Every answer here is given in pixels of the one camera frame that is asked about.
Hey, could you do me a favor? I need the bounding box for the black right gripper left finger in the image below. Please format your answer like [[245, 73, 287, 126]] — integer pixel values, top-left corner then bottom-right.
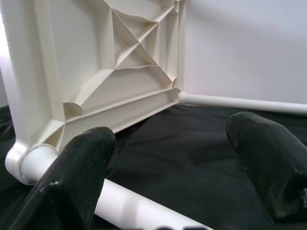
[[4, 126, 117, 230]]

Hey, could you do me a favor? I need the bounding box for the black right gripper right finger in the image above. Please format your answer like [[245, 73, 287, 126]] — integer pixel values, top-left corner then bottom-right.
[[225, 112, 307, 221]]

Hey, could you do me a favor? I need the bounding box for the white plastic table leg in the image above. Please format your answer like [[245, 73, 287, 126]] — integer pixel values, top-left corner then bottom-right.
[[178, 92, 307, 115], [20, 146, 212, 230]]

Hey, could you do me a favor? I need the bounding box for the white plastic table top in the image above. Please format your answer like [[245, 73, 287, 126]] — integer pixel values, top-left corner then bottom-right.
[[0, 0, 187, 185]]

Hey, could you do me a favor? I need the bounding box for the black table cloth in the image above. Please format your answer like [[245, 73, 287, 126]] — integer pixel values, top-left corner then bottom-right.
[[0, 103, 307, 230]]

